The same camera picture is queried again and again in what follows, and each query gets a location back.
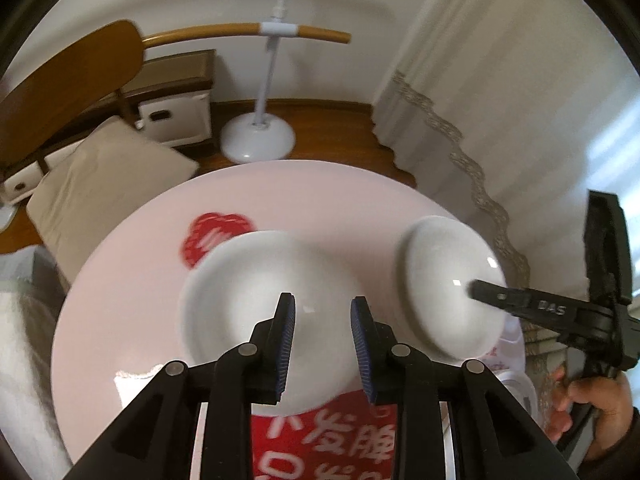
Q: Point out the red flower-shaped coaster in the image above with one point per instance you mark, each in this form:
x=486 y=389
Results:
x=200 y=240

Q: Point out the white bedding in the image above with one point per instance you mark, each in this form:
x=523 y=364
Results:
x=20 y=335

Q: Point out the white bowl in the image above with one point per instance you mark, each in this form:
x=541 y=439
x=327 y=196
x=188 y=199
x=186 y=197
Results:
x=235 y=290
x=440 y=280

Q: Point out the white cloth under table cover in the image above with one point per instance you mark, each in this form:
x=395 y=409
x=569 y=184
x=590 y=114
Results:
x=131 y=382

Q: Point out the person's right hand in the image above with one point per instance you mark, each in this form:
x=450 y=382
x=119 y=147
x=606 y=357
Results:
x=605 y=392

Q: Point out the beige curtain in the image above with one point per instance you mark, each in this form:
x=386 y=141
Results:
x=500 y=85

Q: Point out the beige seat cushion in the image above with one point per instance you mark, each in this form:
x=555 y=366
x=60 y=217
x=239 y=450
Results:
x=100 y=185

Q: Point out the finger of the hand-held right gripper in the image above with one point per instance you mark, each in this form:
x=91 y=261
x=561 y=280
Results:
x=525 y=302

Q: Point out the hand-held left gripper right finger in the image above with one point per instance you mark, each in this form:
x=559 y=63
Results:
x=361 y=350

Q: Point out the white barre stand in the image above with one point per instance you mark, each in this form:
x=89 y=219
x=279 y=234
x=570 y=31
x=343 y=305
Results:
x=257 y=137

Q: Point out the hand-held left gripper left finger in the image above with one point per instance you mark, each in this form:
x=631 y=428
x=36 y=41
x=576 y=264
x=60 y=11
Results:
x=285 y=345

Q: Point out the brown wooden chair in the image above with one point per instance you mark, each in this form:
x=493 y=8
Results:
x=65 y=90

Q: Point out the person's right forearm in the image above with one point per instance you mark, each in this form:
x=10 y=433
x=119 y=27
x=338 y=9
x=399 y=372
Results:
x=617 y=442

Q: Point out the round table with pink cover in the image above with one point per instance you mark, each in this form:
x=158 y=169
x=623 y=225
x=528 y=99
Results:
x=125 y=310

